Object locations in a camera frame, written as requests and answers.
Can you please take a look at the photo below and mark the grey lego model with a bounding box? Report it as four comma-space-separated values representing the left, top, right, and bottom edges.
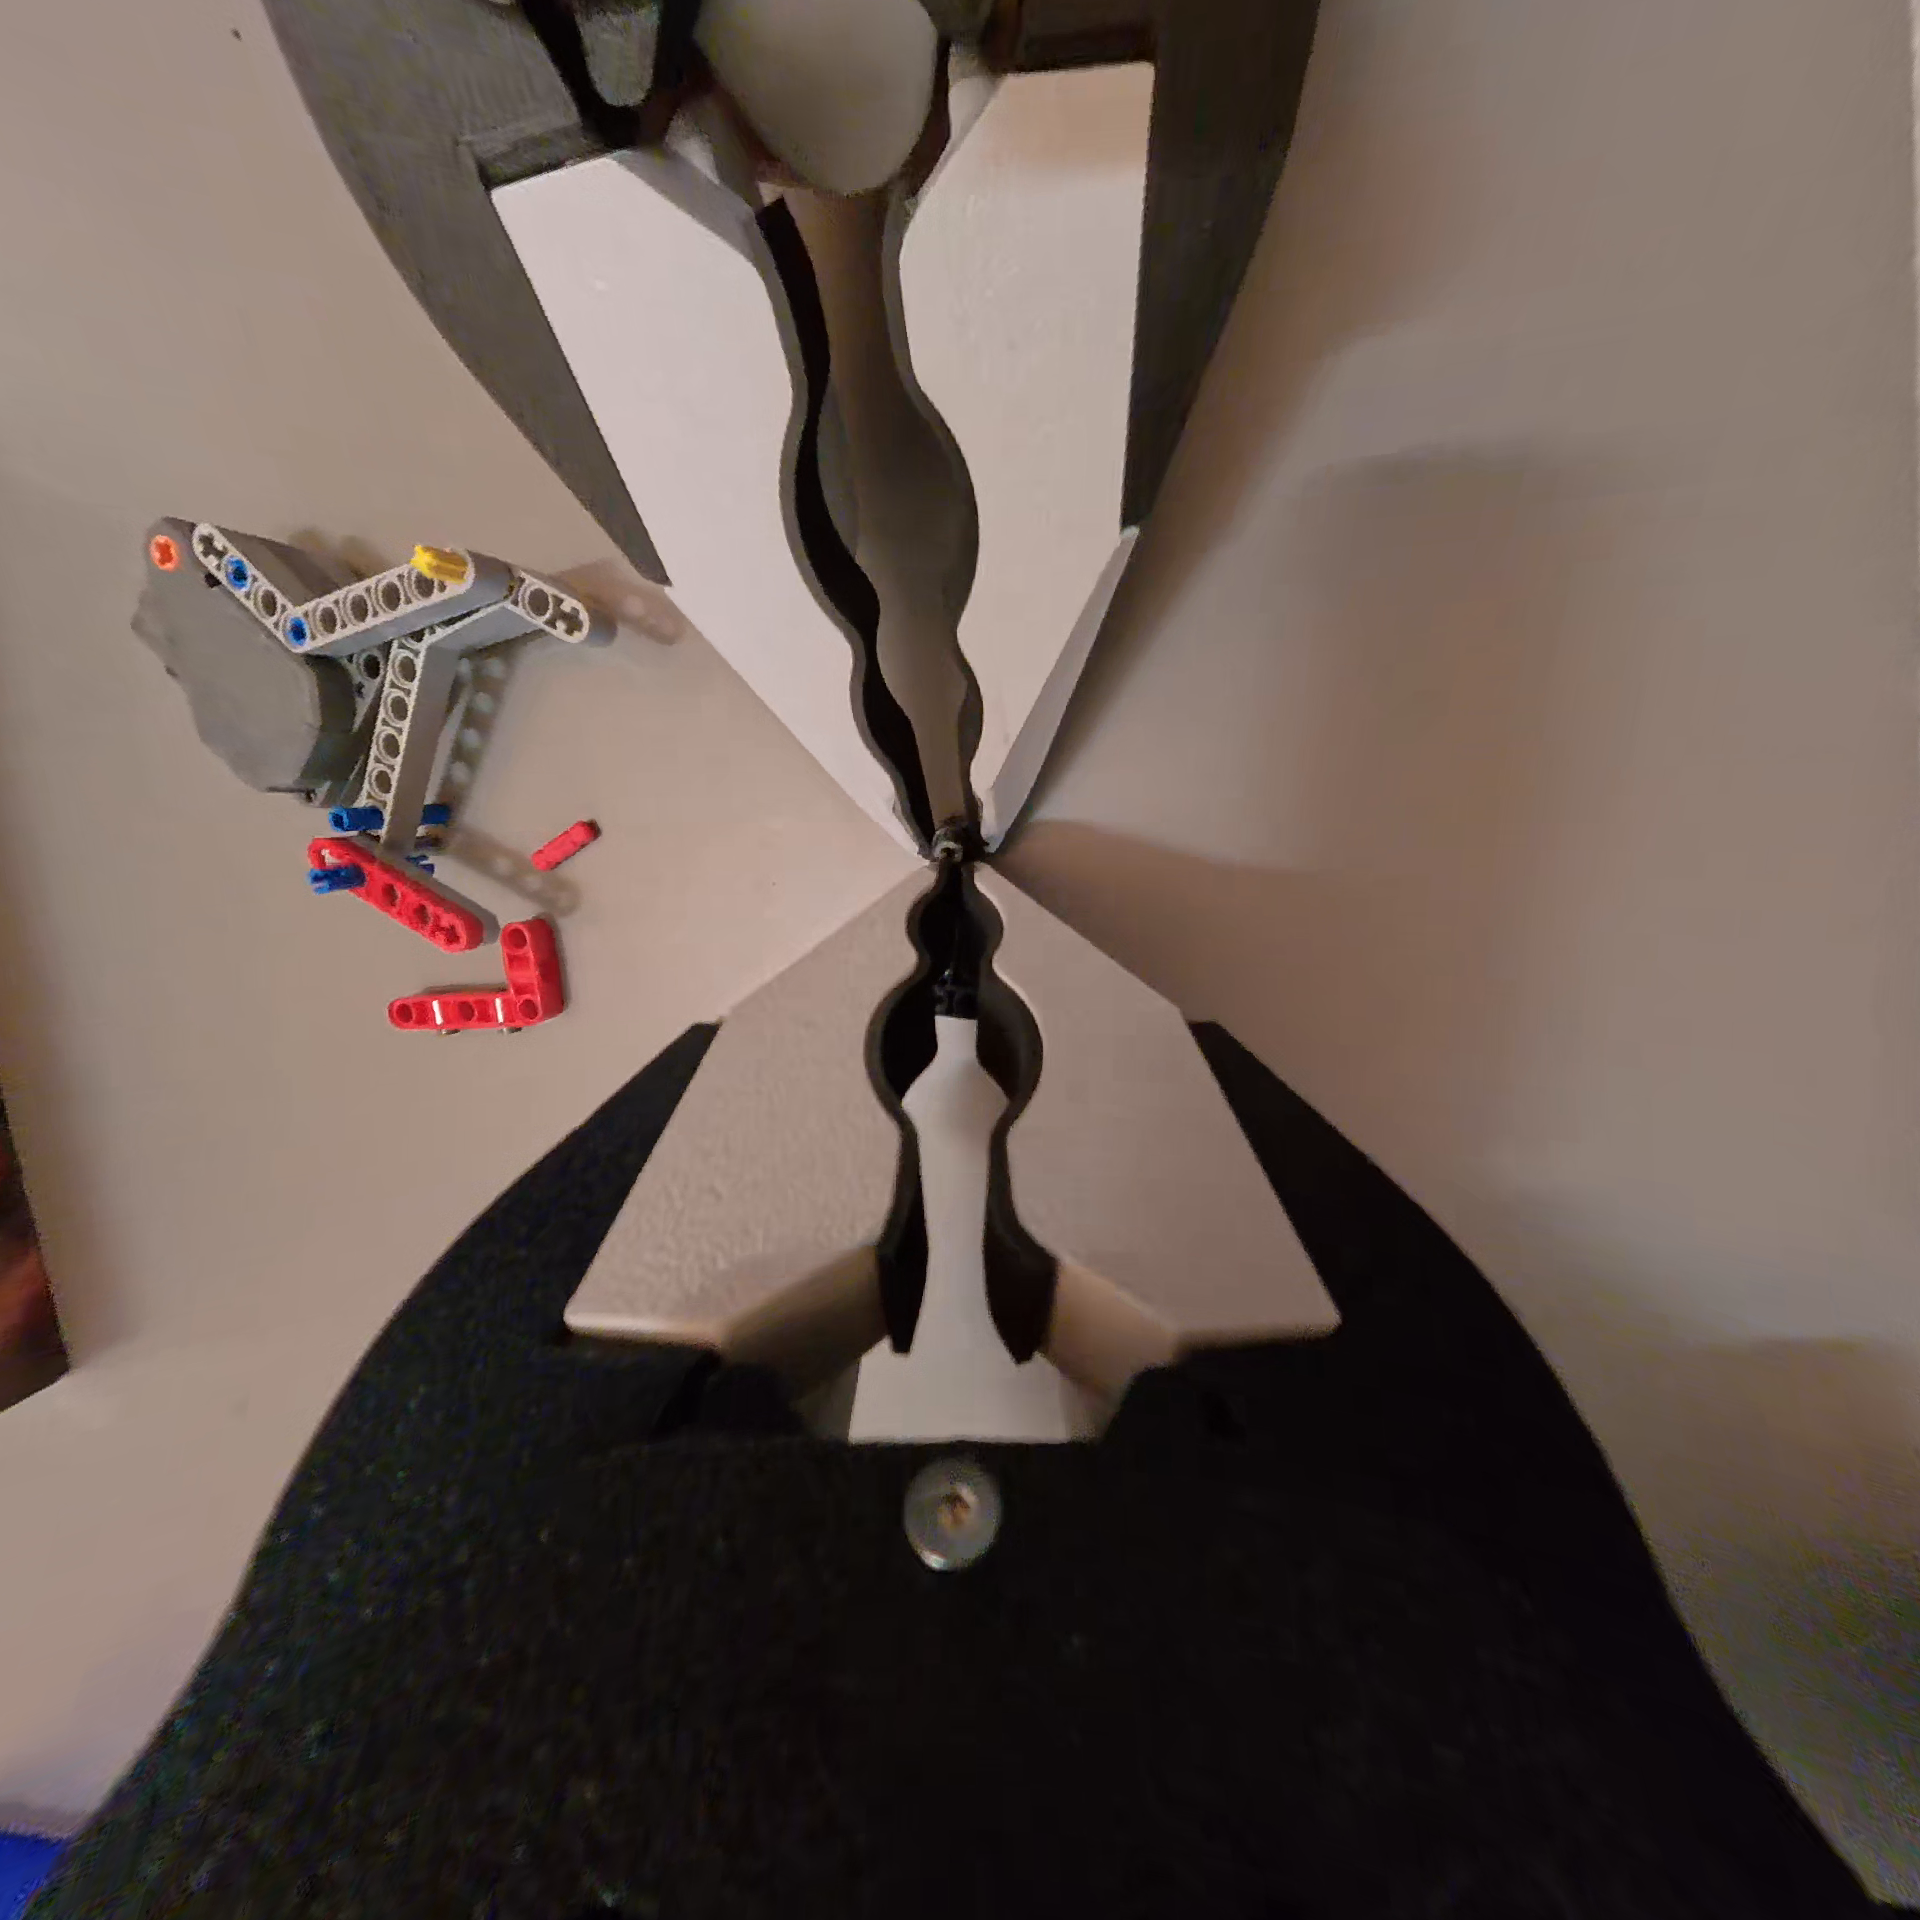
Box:
130, 512, 620, 842

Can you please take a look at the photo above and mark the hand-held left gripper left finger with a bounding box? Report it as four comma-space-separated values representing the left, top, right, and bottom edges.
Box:
561, 872, 954, 1432

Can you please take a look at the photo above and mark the small black lego piece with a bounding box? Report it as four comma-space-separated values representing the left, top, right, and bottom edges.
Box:
928, 815, 988, 1025

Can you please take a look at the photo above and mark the red angled lego beam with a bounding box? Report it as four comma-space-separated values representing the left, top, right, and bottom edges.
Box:
386, 918, 567, 1038

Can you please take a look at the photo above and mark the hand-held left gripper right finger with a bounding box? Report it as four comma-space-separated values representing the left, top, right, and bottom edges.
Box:
974, 872, 1343, 1425

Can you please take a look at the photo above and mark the red straight lego beam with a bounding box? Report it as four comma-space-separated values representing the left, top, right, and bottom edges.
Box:
306, 835, 498, 956

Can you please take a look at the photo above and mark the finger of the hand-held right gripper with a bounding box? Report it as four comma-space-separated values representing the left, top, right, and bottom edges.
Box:
493, 147, 968, 859
895, 58, 1158, 857

